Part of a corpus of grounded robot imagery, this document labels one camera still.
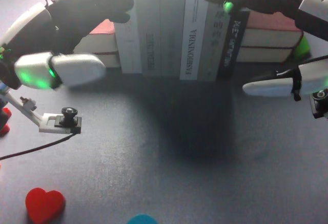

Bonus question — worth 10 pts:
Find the red heart block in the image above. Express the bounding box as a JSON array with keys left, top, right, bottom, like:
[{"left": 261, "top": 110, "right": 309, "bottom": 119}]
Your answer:
[{"left": 25, "top": 187, "right": 66, "bottom": 224}]

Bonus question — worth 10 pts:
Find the blue round block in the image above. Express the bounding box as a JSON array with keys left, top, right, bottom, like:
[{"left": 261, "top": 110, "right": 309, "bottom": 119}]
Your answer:
[{"left": 127, "top": 213, "right": 157, "bottom": 224}]

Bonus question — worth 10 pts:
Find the black spine book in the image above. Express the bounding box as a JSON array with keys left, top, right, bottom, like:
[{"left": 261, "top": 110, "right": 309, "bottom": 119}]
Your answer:
[{"left": 216, "top": 10, "right": 251, "bottom": 81}]

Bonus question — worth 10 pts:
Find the plain white book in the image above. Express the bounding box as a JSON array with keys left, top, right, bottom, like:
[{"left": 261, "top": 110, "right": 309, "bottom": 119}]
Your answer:
[{"left": 159, "top": 0, "right": 188, "bottom": 77}]

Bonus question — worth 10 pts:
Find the red toy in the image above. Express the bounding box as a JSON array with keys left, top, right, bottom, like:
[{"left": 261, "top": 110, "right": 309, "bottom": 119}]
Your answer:
[{"left": 0, "top": 107, "right": 12, "bottom": 136}]

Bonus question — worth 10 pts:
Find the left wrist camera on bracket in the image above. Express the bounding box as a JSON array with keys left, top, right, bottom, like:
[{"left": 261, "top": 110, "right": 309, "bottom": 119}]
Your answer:
[{"left": 0, "top": 80, "right": 83, "bottom": 135}]

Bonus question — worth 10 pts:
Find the grey table cloth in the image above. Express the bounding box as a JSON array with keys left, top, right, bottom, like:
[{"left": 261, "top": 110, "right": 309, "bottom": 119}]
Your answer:
[{"left": 0, "top": 0, "right": 328, "bottom": 224}]

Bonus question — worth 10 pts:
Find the white book with faint title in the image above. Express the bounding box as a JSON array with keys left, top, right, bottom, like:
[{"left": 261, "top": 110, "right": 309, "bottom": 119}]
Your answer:
[{"left": 114, "top": 0, "right": 144, "bottom": 75}]

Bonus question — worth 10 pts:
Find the green toy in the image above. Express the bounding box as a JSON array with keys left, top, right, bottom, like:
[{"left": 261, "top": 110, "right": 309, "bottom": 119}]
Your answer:
[{"left": 293, "top": 35, "right": 311, "bottom": 60}]

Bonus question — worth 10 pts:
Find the black camera cable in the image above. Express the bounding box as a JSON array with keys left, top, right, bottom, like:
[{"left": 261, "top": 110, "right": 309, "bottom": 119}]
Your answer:
[{"left": 0, "top": 131, "right": 77, "bottom": 161}]

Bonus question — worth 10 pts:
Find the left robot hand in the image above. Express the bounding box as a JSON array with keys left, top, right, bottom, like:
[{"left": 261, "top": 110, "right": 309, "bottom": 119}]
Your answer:
[{"left": 0, "top": 0, "right": 135, "bottom": 91}]

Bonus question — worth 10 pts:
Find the light grey Chinese-title book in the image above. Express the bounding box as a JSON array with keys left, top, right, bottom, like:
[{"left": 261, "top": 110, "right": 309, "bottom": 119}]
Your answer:
[{"left": 197, "top": 1, "right": 233, "bottom": 81}]

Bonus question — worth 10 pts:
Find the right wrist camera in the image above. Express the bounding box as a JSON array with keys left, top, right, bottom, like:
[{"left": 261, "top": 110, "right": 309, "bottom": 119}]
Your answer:
[{"left": 309, "top": 89, "right": 328, "bottom": 120}]

